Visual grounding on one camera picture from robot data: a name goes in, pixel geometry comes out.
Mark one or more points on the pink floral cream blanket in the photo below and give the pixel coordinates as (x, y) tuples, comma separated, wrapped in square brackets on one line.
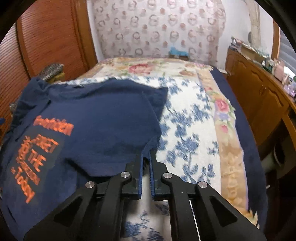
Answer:
[(233, 177)]

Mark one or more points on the open cardboard box on sideboard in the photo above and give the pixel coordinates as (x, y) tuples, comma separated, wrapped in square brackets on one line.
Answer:
[(251, 54)]

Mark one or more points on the navy blue bed sheet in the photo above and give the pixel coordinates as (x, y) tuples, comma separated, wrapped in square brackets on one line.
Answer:
[(255, 176)]

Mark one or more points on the circle-patterned sheer curtain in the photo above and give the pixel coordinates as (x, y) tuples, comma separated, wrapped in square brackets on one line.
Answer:
[(153, 28)]

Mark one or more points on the navy blue printed t-shirt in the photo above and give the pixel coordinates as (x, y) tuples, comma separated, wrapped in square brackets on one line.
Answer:
[(62, 135)]

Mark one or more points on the blue floral white bedspread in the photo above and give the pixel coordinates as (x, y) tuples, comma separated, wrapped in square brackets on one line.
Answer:
[(188, 146)]

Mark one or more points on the pink bottle on sideboard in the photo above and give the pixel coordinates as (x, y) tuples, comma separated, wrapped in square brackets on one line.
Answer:
[(279, 70)]

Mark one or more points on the wooden sideboard cabinet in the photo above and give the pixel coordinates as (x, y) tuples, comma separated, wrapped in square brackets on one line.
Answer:
[(270, 111)]

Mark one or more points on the black circle-patterned folded cloth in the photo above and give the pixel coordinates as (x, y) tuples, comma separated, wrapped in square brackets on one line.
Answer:
[(52, 73)]

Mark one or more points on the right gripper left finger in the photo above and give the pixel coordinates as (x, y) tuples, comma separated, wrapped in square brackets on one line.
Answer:
[(94, 211)]

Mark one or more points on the tied beige window curtain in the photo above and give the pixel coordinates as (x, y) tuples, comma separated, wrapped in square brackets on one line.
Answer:
[(254, 14)]

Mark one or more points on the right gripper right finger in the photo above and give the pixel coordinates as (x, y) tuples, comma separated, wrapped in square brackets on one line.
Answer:
[(198, 211)]

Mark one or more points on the grey zebra window blind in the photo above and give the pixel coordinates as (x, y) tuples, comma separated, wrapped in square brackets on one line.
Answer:
[(287, 53)]

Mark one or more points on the brown louvered wardrobe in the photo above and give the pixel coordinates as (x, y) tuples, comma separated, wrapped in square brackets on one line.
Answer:
[(47, 32)]

